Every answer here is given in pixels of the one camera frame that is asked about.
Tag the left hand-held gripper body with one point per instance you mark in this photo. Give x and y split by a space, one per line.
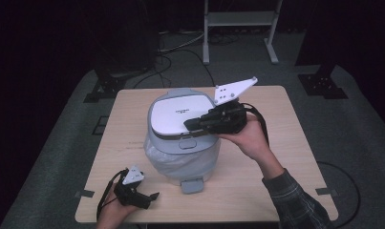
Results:
131 194

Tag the white plastic bin liner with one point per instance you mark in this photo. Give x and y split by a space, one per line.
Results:
167 163

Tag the person's left hand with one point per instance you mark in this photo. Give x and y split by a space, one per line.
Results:
112 214

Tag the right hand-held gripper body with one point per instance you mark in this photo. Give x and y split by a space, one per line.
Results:
228 117

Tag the white metal stand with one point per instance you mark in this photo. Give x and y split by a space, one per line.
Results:
239 19

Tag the grey pedal trash can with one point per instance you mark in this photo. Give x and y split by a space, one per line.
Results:
180 149

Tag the person's right hand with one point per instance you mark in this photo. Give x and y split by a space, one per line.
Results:
250 143

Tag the grey tape strip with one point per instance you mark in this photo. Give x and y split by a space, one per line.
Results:
85 193
327 191

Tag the black stand with base plate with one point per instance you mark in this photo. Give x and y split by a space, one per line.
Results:
107 87
322 84

